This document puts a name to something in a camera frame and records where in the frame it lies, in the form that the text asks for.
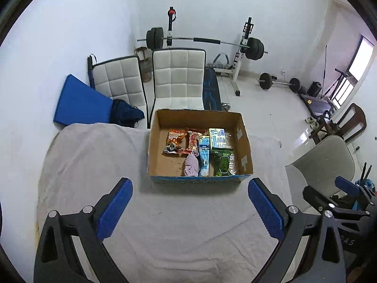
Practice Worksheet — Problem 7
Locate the green snack bag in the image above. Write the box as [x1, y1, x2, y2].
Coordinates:
[211, 148, 233, 177]

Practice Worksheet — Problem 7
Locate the light blue snack pouch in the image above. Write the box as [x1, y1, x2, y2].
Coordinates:
[198, 136, 210, 177]

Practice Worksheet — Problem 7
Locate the lavender soft cloth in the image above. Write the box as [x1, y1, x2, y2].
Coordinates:
[183, 151, 199, 177]

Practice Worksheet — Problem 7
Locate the orange red snack packet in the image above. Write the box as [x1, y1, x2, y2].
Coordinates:
[163, 129, 187, 154]

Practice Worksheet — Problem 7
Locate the beige chair right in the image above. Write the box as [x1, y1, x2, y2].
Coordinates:
[286, 135, 355, 212]

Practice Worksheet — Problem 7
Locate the dark wooden chair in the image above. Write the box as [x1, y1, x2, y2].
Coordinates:
[309, 103, 367, 144]

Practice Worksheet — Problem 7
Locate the white table cloth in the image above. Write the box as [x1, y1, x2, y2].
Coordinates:
[37, 124, 277, 282]

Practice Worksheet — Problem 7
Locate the green white milk carton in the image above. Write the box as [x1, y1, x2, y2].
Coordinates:
[209, 128, 227, 150]

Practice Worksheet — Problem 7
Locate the small barbell on floor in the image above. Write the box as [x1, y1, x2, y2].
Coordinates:
[258, 73, 301, 93]

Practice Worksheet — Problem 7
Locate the printed cardboard box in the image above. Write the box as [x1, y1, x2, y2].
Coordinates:
[148, 109, 254, 183]

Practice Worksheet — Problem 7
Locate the weight bench blue pad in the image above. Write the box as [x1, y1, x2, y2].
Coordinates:
[203, 68, 222, 111]

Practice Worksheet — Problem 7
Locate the blue folded mat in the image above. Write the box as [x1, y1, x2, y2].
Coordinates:
[53, 74, 112, 126]

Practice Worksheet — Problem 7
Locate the dark blue garment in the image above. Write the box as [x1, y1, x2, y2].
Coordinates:
[109, 99, 145, 129]

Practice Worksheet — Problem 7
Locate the barbell on rack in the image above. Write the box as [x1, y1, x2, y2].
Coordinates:
[137, 28, 268, 61]

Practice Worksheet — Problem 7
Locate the white padded chair middle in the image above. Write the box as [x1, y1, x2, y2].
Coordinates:
[150, 48, 206, 122]

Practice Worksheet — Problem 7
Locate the white padded chair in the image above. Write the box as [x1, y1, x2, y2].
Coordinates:
[87, 54, 148, 118]
[150, 48, 206, 122]

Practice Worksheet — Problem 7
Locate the white padded chair left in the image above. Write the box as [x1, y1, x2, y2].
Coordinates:
[87, 54, 148, 118]

